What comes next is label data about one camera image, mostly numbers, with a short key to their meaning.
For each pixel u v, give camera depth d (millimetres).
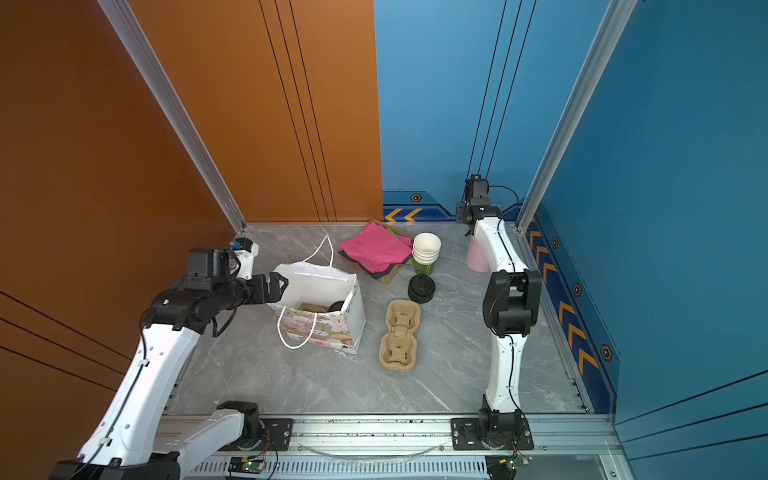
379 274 970
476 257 1048
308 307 896
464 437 726
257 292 633
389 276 994
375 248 1073
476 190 756
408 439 747
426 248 966
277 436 737
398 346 860
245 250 633
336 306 794
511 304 560
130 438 374
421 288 960
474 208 731
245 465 710
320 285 777
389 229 1143
